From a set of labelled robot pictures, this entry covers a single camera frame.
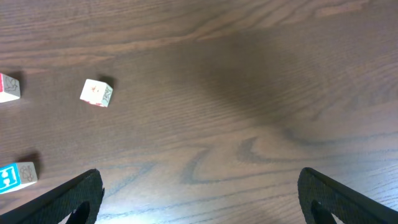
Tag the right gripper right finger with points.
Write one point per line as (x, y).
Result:
(323, 199)

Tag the white block red drawing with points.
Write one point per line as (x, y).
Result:
(96, 93)

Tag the red letter I block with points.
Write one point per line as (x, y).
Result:
(10, 89)

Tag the blue letter H block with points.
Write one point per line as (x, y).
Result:
(17, 176)

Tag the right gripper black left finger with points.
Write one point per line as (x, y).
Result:
(79, 200)

